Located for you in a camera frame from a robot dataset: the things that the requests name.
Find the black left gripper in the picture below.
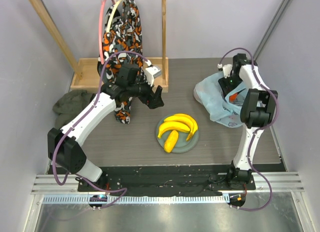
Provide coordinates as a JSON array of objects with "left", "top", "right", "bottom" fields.
[{"left": 127, "top": 73, "right": 164, "bottom": 109}]

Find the orange fake fruit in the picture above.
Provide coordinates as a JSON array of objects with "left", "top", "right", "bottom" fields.
[{"left": 229, "top": 90, "right": 244, "bottom": 104}]

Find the light blue cartoon plastic bag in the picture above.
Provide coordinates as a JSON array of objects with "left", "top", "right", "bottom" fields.
[{"left": 193, "top": 72, "right": 248, "bottom": 128}]

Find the yellow fake banana bunch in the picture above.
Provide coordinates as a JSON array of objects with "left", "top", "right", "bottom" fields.
[{"left": 157, "top": 113, "right": 199, "bottom": 141}]

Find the yellow fake mango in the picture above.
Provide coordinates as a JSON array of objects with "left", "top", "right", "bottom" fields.
[{"left": 164, "top": 130, "right": 179, "bottom": 153}]

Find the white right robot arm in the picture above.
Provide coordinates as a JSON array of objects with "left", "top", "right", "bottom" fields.
[{"left": 218, "top": 53, "right": 278, "bottom": 190}]

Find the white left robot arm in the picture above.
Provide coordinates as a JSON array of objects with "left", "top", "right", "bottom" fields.
[{"left": 47, "top": 64, "right": 164, "bottom": 192}]

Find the grey-green round plate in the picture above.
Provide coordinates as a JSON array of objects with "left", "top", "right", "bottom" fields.
[{"left": 156, "top": 113, "right": 200, "bottom": 154}]

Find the orange camouflage patterned garment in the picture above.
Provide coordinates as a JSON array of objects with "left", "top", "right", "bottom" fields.
[{"left": 96, "top": 0, "right": 147, "bottom": 125}]

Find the wooden clothes rack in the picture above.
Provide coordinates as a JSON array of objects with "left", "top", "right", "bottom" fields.
[{"left": 29, "top": 0, "right": 169, "bottom": 93}]

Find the olive green crumpled cloth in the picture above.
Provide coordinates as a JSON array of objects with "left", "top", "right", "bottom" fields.
[{"left": 52, "top": 89, "right": 96, "bottom": 129}]

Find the cream clothes hanger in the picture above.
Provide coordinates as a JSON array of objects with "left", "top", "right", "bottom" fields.
[{"left": 105, "top": 0, "right": 123, "bottom": 33}]

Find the pink clothes hanger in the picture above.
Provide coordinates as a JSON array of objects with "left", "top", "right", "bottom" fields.
[{"left": 98, "top": 0, "right": 116, "bottom": 65}]

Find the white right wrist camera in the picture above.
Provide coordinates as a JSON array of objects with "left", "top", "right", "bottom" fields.
[{"left": 217, "top": 63, "right": 233, "bottom": 79}]

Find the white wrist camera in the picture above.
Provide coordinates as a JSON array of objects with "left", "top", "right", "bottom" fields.
[
  {"left": 143, "top": 60, "right": 162, "bottom": 87},
  {"left": 217, "top": 63, "right": 233, "bottom": 79}
]

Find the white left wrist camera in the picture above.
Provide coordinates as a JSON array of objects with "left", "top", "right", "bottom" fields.
[{"left": 143, "top": 60, "right": 162, "bottom": 87}]

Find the slotted white cable duct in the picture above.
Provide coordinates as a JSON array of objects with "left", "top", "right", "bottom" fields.
[{"left": 42, "top": 193, "right": 230, "bottom": 205}]

